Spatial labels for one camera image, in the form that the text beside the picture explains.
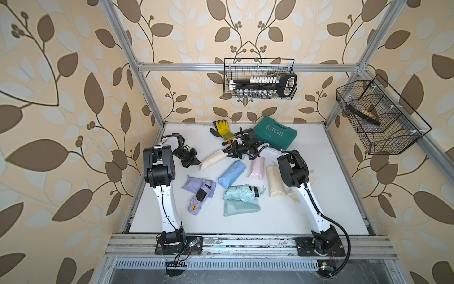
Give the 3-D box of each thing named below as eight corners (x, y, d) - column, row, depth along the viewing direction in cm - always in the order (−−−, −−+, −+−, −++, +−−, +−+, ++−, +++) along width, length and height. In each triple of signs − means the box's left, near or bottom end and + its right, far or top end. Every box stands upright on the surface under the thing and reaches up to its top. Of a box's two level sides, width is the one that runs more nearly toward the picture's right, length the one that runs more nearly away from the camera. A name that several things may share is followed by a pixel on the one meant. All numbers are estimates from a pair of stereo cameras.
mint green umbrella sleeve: (223, 215, 85) (223, 214, 83) (224, 201, 89) (223, 199, 87) (260, 215, 85) (260, 214, 83) (258, 201, 89) (259, 199, 87)
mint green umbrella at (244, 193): (224, 202, 89) (224, 198, 84) (225, 189, 93) (224, 184, 89) (266, 202, 89) (267, 198, 85) (264, 189, 93) (266, 184, 89)
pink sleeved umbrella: (248, 177, 97) (248, 174, 94) (252, 158, 105) (252, 155, 102) (261, 180, 96) (262, 177, 93) (265, 160, 104) (265, 157, 101)
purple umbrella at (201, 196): (186, 212, 85) (185, 210, 82) (204, 181, 95) (203, 178, 92) (196, 217, 83) (195, 214, 80) (213, 185, 94) (212, 182, 91)
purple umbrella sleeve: (182, 190, 92) (181, 188, 90) (188, 177, 97) (188, 175, 95) (213, 198, 90) (213, 196, 88) (218, 184, 94) (217, 181, 93)
